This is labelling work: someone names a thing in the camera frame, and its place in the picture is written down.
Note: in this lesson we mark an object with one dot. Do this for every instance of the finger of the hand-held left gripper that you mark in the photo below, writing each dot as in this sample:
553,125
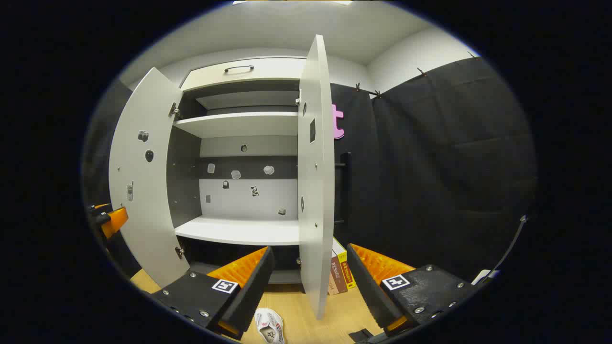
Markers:
98,208
114,222

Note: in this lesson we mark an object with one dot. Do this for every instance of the white cabinet drawer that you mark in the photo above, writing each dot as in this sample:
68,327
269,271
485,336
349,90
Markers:
258,74

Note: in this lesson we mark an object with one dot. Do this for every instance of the white phone-sticker cabinet door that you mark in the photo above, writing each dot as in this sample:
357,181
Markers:
143,215

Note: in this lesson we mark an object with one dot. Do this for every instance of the white headphones-sticker cabinet door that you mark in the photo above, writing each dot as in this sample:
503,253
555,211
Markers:
315,167

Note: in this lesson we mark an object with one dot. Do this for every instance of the yellow book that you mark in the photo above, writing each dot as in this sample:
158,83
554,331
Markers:
346,267

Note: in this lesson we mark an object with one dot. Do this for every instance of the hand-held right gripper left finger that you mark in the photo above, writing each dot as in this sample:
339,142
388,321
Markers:
248,296

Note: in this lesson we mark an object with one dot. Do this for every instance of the white shoe cabinet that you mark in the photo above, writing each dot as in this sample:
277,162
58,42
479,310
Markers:
239,124

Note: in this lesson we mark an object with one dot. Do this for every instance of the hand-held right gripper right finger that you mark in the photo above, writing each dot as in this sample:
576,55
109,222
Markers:
370,291

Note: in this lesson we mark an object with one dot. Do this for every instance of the black backdrop cloth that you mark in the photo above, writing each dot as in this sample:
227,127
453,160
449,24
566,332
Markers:
430,167

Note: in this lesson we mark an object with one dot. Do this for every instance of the white canvas shoe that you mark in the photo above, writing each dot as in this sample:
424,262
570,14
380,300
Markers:
270,327

